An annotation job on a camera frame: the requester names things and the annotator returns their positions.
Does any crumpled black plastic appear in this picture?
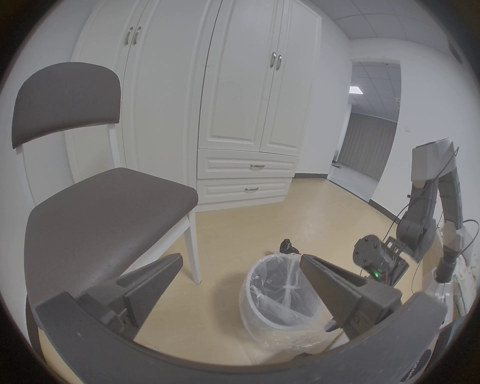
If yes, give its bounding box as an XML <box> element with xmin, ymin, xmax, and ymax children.
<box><xmin>278</xmin><ymin>238</ymin><xmax>301</xmax><ymax>256</ymax></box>

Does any white wardrobe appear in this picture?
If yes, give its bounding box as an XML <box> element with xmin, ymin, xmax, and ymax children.
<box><xmin>65</xmin><ymin>0</ymin><xmax>323</xmax><ymax>214</ymax></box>

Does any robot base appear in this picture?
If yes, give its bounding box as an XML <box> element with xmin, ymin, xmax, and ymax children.
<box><xmin>427</xmin><ymin>259</ymin><xmax>480</xmax><ymax>327</ymax></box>

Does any grey curtain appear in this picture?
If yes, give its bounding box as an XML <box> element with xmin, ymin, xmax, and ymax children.
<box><xmin>339</xmin><ymin>112</ymin><xmax>398</xmax><ymax>181</ymax></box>

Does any clear plastic bag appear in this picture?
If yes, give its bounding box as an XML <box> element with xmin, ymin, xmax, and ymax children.
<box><xmin>239</xmin><ymin>252</ymin><xmax>340</xmax><ymax>357</ymax></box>

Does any grey white chair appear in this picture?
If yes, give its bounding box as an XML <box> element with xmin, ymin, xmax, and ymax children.
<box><xmin>11</xmin><ymin>62</ymin><xmax>203</xmax><ymax>304</ymax></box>

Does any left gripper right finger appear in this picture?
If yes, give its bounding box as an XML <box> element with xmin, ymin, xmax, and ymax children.
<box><xmin>300</xmin><ymin>254</ymin><xmax>403</xmax><ymax>335</ymax></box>

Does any pale grey trash bin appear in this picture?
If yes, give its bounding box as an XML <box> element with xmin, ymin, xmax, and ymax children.
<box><xmin>239</xmin><ymin>255</ymin><xmax>328</xmax><ymax>331</ymax></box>

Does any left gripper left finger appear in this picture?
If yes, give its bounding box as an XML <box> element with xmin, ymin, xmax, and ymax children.
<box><xmin>77</xmin><ymin>253</ymin><xmax>184</xmax><ymax>333</ymax></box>

